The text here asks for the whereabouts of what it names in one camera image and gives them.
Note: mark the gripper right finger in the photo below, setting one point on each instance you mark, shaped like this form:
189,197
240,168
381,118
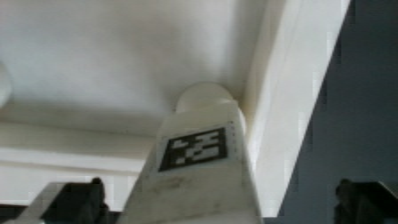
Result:
367,202

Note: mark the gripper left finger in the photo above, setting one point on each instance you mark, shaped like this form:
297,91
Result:
68,204

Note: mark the white leg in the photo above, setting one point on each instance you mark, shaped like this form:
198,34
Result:
194,188

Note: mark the white square tabletop part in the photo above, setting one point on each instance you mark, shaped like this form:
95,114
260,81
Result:
100,58

